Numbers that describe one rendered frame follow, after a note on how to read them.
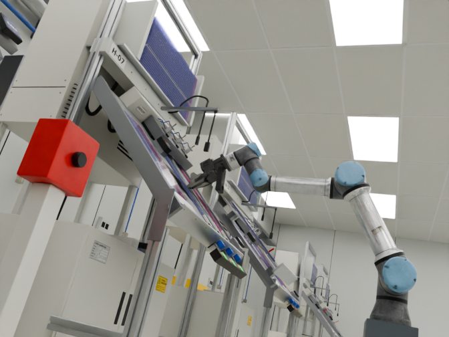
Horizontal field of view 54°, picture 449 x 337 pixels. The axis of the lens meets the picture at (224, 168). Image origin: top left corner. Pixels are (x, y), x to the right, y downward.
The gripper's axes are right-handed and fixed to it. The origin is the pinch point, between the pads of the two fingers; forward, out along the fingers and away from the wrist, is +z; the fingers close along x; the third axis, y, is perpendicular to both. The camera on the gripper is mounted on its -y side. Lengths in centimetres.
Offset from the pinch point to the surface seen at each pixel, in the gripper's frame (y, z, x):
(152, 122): 30.1, 2.0, 17.0
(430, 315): -33, -161, -760
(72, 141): -25, 3, 89
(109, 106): 20, 7, 49
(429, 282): 18, -192, -760
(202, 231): -33.4, -4.4, 25.5
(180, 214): -33, -4, 44
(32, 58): 68, 35, 49
